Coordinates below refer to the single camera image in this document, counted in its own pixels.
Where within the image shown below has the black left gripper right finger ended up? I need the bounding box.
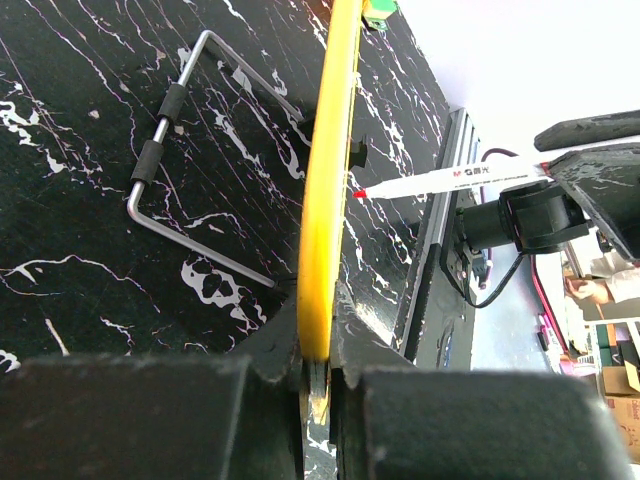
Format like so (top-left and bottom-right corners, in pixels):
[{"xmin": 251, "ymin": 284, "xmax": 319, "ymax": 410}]
[{"xmin": 330, "ymin": 285, "xmax": 633, "ymax": 479}]

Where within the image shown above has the orange sponge pack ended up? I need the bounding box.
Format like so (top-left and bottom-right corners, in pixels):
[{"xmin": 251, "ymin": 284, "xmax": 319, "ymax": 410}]
[{"xmin": 362, "ymin": 0, "xmax": 397, "ymax": 31}]

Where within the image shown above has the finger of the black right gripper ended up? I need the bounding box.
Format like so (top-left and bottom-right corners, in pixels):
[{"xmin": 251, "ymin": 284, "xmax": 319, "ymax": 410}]
[
  {"xmin": 549, "ymin": 143, "xmax": 639, "ymax": 260},
  {"xmin": 534, "ymin": 110, "xmax": 640, "ymax": 152}
]

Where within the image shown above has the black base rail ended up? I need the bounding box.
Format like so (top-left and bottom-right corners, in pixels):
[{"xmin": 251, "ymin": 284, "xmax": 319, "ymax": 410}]
[{"xmin": 392, "ymin": 107, "xmax": 481, "ymax": 371}]

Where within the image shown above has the yellow framed whiteboard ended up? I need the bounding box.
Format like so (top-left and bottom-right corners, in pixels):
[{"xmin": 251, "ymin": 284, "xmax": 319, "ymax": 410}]
[{"xmin": 296, "ymin": 0, "xmax": 363, "ymax": 363}]

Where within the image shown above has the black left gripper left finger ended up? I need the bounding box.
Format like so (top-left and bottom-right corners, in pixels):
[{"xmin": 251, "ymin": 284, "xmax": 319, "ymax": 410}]
[{"xmin": 1, "ymin": 299, "xmax": 304, "ymax": 479}]

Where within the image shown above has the metal whiteboard stand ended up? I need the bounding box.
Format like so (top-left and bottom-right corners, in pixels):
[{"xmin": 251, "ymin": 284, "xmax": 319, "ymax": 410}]
[{"xmin": 126, "ymin": 29, "xmax": 311, "ymax": 291}]

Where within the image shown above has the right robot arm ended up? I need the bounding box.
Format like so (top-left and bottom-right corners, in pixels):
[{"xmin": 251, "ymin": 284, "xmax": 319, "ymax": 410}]
[{"xmin": 441, "ymin": 110, "xmax": 639, "ymax": 301}]

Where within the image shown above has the red capped white marker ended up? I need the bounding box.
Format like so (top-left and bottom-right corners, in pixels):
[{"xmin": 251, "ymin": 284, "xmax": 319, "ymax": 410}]
[{"xmin": 353, "ymin": 156, "xmax": 549, "ymax": 199}]

